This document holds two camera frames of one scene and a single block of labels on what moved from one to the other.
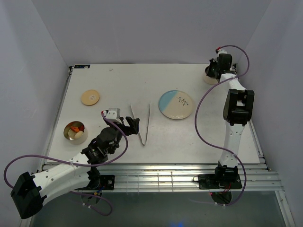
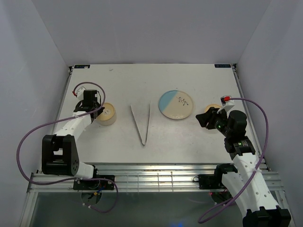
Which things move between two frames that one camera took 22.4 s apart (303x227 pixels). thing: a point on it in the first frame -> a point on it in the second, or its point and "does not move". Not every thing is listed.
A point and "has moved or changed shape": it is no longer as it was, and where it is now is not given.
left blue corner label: x=81 y=66 does not move
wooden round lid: x=90 y=97 has moved or changed shape
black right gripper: x=209 y=72 -> x=209 y=116
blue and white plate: x=175 y=104 does not move
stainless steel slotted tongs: x=147 y=126 does not move
